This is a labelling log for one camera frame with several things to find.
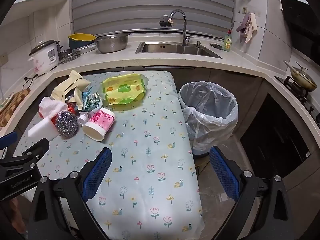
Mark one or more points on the frying pan with glass lid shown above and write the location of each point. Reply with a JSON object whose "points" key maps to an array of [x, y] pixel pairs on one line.
{"points": [[302, 77]]}

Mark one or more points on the blue plastic basin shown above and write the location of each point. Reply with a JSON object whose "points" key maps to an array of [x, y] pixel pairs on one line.
{"points": [[77, 45]]}

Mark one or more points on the black range hood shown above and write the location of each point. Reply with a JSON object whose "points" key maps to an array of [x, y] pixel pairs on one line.
{"points": [[300, 17]]}

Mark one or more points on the small wall hook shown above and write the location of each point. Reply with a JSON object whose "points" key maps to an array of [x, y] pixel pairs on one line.
{"points": [[244, 10]]}

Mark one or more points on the green crumpled carton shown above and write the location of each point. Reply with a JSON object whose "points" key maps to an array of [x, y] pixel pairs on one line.
{"points": [[92, 102]]}

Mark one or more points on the green dish soap bottle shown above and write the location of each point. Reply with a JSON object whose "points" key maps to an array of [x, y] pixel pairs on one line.
{"points": [[227, 43]]}

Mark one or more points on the cream rubber glove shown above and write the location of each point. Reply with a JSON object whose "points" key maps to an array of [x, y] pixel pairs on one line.
{"points": [[78, 96]]}

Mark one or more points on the yellow plastic colander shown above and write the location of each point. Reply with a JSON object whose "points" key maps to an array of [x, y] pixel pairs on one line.
{"points": [[81, 37]]}

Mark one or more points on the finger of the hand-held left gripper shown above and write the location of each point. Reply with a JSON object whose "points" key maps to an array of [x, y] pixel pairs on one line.
{"points": [[7, 140], [32, 153]]}

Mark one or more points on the grey window blind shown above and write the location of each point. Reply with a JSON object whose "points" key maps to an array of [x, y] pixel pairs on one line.
{"points": [[125, 5]]}

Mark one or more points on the steel wool ball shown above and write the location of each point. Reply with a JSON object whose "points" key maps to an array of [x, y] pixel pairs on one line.
{"points": [[66, 124]]}

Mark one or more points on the white rice cooker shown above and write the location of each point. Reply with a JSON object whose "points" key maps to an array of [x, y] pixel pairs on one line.
{"points": [[43, 57]]}

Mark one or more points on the white speckled kitchen countertop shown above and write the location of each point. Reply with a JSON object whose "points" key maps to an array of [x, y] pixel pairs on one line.
{"points": [[112, 62]]}

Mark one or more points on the purple hanging cloth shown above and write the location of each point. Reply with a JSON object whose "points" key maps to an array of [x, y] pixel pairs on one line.
{"points": [[243, 26]]}

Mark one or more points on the floral tablecloth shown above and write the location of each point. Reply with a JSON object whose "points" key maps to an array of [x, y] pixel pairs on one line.
{"points": [[140, 155]]}

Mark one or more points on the white sponge block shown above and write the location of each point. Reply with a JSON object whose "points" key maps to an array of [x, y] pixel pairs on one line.
{"points": [[41, 128]]}

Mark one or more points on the dark metal scrubber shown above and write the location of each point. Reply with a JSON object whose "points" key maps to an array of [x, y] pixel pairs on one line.
{"points": [[216, 46]]}

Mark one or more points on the wooden cutting board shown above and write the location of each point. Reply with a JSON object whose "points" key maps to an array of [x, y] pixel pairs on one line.
{"points": [[12, 107]]}

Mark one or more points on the white towel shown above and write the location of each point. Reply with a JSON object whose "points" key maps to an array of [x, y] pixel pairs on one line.
{"points": [[51, 106]]}

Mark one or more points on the black built-in oven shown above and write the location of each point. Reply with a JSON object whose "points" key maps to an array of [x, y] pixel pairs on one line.
{"points": [[275, 135]]}

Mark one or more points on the small white bottle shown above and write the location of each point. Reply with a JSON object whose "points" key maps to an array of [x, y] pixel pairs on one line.
{"points": [[83, 118]]}

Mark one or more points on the black gas stove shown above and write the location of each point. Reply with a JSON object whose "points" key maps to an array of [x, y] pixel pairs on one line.
{"points": [[297, 92]]}

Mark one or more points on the stainless steel colander bowl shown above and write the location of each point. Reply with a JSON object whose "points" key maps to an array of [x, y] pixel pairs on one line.
{"points": [[112, 43]]}

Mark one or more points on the beige paper packaging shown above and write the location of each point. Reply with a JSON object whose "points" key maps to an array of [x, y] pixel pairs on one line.
{"points": [[65, 85]]}

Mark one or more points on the yellow-green wet wipes pack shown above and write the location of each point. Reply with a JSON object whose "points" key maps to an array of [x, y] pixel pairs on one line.
{"points": [[123, 88]]}

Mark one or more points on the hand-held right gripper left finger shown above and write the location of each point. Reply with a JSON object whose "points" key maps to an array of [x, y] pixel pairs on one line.
{"points": [[97, 173]]}

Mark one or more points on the chrome soap dispenser pump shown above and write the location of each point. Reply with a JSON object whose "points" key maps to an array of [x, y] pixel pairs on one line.
{"points": [[198, 43]]}

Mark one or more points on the stainless steel sink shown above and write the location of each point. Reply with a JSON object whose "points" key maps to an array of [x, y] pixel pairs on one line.
{"points": [[175, 48]]}

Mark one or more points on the metal steamer rack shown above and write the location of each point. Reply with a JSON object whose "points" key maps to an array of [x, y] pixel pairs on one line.
{"points": [[70, 57]]}

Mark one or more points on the chrome kitchen faucet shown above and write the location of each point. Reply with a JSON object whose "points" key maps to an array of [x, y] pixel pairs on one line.
{"points": [[184, 25]]}

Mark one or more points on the trash bin with plastic liner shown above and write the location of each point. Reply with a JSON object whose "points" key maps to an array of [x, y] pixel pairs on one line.
{"points": [[207, 120]]}

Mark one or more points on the pink floral paper cup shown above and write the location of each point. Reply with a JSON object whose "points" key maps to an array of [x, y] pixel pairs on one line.
{"points": [[98, 123]]}

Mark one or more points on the wall socket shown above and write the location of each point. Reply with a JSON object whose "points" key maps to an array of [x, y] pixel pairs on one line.
{"points": [[3, 59]]}

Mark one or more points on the blue crumpled packet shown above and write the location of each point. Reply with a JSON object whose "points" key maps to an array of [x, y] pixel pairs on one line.
{"points": [[87, 92]]}

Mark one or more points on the beige hanging cloth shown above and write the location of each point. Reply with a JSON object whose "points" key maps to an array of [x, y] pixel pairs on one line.
{"points": [[252, 25]]}

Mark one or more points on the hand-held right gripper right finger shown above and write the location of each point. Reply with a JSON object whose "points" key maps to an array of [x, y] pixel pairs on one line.
{"points": [[223, 177]]}

